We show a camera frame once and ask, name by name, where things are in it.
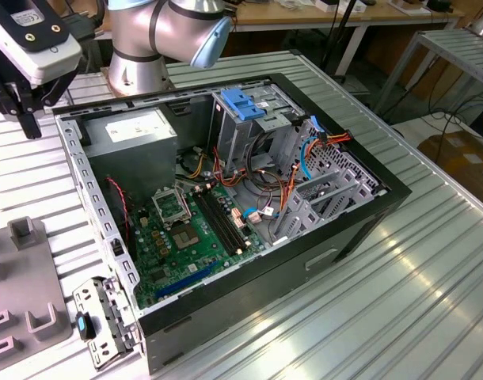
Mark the long blue data wire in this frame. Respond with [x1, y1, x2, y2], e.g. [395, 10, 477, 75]
[298, 114, 325, 181]

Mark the grey optical drive cage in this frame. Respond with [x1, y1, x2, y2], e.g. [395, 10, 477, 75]
[207, 82, 306, 175]

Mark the short blue data wire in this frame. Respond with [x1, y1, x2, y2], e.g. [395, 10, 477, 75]
[241, 207, 280, 225]

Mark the black RAM slot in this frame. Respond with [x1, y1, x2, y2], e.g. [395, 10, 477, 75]
[203, 188, 250, 250]
[192, 192, 238, 257]

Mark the grey parts rack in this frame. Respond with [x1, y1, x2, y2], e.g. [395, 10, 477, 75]
[0, 216, 74, 367]

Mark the orange black wire bundle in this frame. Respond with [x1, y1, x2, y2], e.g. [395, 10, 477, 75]
[173, 144, 302, 222]

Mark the green motherboard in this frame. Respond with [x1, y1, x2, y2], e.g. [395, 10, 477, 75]
[128, 184, 266, 312]

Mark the metal slat side table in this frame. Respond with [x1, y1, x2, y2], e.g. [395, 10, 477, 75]
[374, 28, 483, 116]

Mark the black clip with blue label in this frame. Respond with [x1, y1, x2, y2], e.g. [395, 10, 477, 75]
[74, 311, 97, 341]

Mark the grey metal slot bracket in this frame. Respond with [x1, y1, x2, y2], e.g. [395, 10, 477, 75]
[72, 276, 143, 372]

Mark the blue expansion slot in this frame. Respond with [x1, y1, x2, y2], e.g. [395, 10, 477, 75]
[154, 260, 221, 300]

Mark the wooden desk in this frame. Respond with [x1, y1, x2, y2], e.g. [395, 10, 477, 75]
[225, 0, 466, 76]

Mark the metal socket cover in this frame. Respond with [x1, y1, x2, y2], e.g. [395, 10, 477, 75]
[151, 186, 193, 229]

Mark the grey power supply unit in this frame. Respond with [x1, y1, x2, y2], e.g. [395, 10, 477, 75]
[81, 107, 179, 205]

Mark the blue plastic drive latch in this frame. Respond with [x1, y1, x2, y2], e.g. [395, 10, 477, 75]
[220, 87, 266, 123]

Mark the brown cardboard box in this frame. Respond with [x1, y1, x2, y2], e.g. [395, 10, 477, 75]
[417, 132, 483, 201]

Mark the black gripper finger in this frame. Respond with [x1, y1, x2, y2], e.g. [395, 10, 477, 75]
[29, 72, 75, 112]
[0, 85, 43, 139]

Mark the CPU socket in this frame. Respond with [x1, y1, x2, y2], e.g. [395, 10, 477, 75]
[169, 222, 205, 253]

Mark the grey metal disk bay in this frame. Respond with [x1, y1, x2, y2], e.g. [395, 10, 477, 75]
[271, 150, 387, 245]

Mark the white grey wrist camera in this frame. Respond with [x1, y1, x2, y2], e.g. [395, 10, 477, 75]
[0, 0, 84, 90]

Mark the black open PC case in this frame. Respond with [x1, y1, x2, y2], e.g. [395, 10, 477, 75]
[51, 72, 413, 376]

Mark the orange red power wire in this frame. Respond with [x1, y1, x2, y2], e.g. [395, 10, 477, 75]
[314, 131, 352, 148]

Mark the red black fan wire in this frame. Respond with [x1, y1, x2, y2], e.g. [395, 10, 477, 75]
[105, 177, 131, 238]

